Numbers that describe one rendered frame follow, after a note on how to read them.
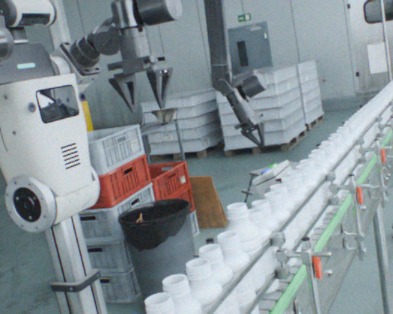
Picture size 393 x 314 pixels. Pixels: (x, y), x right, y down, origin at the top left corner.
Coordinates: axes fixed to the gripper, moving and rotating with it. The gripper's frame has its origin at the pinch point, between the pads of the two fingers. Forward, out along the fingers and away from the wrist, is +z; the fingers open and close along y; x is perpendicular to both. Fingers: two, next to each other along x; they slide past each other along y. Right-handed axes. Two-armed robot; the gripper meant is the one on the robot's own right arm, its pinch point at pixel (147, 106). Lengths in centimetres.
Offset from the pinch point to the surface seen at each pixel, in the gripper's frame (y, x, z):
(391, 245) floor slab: -1, 269, 140
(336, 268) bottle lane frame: 21, 40, 52
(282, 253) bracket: 20.4, 4.2, 32.2
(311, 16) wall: -225, 1028, -64
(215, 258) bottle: 15.8, -13.9, 25.1
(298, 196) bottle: 17.6, 27.4, 28.0
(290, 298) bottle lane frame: 20.4, 4.5, 41.8
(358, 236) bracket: 25, 49, 47
